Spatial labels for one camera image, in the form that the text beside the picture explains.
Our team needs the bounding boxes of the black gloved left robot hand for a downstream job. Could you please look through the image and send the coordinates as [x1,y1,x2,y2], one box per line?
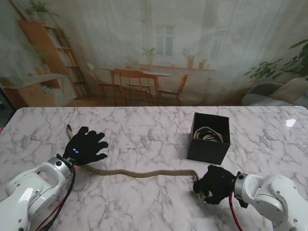
[64,126,109,167]

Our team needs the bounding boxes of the red black arm cables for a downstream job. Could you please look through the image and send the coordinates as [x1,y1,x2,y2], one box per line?
[36,167,77,231]
[228,189,244,231]

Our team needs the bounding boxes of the red black right arm cables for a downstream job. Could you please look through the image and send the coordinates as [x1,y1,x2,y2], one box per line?
[228,189,244,231]

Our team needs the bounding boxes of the black panel beside backdrop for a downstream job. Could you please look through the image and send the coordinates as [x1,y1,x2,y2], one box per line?
[0,85,17,133]

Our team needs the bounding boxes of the beige woven belt double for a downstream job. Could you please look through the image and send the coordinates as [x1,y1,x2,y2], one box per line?
[66,124,209,203]
[193,126,225,143]

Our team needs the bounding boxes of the red black left arm cables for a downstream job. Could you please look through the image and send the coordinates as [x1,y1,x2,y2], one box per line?
[36,167,77,231]

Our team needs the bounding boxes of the black belt storage box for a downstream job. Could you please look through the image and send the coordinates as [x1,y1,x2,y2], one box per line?
[187,112,231,166]

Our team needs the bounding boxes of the dark brown woven belt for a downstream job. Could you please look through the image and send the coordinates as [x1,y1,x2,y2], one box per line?
[201,131,217,141]

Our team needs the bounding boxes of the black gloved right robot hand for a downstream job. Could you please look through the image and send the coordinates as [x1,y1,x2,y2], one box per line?
[192,165,238,205]

